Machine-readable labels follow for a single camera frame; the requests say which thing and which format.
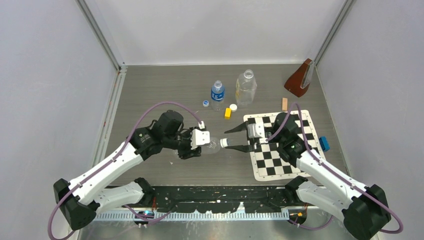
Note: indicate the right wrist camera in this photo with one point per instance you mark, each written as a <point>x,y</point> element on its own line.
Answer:
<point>256,131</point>

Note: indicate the blue brick toy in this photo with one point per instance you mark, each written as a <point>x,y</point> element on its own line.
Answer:
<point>324,144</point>

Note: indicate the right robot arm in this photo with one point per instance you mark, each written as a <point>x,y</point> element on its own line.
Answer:
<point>282,145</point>

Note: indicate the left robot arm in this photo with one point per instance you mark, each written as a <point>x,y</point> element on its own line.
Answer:
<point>81,199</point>

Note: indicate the checkerboard mat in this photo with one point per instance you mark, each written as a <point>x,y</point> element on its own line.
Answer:
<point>267,166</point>

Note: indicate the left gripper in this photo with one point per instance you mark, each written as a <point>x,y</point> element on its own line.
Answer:
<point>189,152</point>

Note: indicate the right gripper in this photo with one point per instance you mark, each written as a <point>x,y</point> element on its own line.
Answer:
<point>247,148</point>

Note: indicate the clear plastic bottle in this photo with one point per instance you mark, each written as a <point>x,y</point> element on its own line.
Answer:
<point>212,148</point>

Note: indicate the aluminium front rail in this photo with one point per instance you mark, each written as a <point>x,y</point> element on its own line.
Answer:
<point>238,215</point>

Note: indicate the brown wooden metronome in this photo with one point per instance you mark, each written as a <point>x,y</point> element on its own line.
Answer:
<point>298,83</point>

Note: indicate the small wooden block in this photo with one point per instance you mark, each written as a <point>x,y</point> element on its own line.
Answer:
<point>284,104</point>

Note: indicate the yellow block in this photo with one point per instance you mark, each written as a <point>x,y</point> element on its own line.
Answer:
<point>227,113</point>

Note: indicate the blue label water bottle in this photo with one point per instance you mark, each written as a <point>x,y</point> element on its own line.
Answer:
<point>217,94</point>

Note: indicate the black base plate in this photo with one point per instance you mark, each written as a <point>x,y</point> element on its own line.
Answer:
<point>219,199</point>

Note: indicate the fruit label plastic bottle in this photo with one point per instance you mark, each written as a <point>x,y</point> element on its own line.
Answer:
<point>246,87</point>

